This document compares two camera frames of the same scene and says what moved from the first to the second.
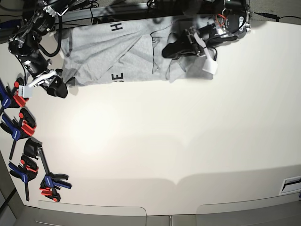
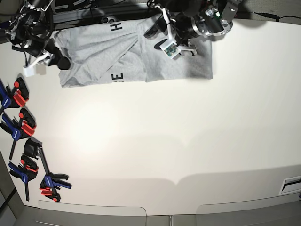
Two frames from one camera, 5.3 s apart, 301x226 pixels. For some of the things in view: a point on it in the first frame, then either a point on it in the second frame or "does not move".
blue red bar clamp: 25,127 does not move
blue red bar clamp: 51,182 does not move
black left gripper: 35,67 → 34,48
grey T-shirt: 128,51 does not move
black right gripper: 190,40 → 183,30
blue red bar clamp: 27,170 does not move
